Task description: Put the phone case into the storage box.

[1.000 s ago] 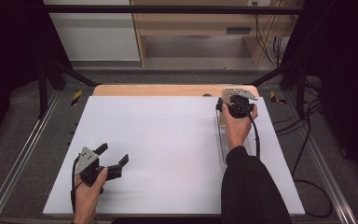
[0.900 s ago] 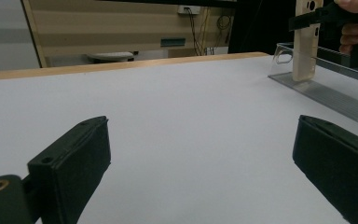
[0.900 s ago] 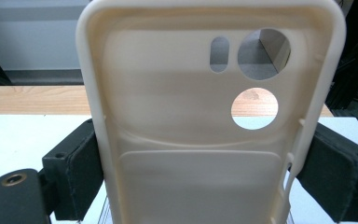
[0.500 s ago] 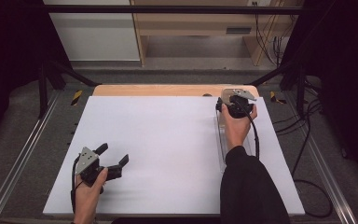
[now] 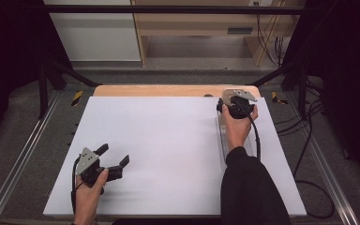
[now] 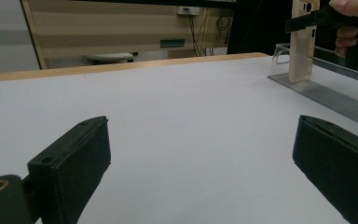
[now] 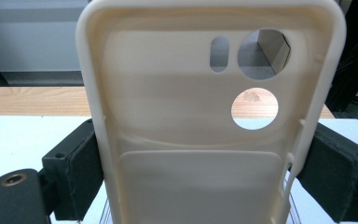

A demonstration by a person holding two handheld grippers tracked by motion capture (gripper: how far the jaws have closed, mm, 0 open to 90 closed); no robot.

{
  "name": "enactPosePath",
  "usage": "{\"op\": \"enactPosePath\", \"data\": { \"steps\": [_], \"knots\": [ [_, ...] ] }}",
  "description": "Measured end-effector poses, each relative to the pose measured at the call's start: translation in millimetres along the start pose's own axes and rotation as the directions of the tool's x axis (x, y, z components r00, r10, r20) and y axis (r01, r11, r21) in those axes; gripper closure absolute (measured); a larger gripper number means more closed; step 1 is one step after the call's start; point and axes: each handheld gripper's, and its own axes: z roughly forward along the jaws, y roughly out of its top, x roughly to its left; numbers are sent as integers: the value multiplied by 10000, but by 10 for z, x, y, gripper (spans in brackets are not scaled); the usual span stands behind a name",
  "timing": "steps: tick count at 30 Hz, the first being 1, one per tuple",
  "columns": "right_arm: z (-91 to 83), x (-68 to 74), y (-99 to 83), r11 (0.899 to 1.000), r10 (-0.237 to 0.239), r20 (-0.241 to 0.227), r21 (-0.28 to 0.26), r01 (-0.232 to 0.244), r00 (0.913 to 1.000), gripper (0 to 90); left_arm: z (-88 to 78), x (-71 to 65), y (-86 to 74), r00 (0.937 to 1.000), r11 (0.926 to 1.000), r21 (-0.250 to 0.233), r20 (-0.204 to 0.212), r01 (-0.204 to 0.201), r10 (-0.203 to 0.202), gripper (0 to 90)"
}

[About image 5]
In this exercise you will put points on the black curtain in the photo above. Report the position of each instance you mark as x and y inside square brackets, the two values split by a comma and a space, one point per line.
[9, 62]
[343, 78]

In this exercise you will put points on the black horizontal frame bar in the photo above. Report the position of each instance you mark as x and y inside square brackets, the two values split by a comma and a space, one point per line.
[168, 9]

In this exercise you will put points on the person's right hand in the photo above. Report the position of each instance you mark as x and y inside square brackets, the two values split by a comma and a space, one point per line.
[238, 131]

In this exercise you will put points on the black frame strut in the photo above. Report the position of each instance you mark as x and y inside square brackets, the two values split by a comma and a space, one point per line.
[290, 78]
[59, 76]

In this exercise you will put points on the aluminium floor rail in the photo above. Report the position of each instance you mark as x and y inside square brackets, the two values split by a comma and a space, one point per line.
[325, 168]
[18, 165]

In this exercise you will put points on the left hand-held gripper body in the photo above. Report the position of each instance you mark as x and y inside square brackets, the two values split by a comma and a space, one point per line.
[89, 165]

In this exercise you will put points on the yellow black tape marker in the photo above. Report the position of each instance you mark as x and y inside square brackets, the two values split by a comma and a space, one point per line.
[276, 98]
[77, 97]

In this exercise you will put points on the light wooden desk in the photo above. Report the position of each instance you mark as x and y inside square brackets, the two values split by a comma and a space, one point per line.
[193, 23]

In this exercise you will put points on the white power strip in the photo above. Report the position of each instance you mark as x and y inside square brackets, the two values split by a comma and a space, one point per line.
[261, 2]

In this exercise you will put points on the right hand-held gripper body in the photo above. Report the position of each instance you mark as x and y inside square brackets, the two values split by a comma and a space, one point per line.
[238, 106]

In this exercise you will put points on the person's left hand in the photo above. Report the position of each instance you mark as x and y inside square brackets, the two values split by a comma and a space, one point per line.
[89, 195]

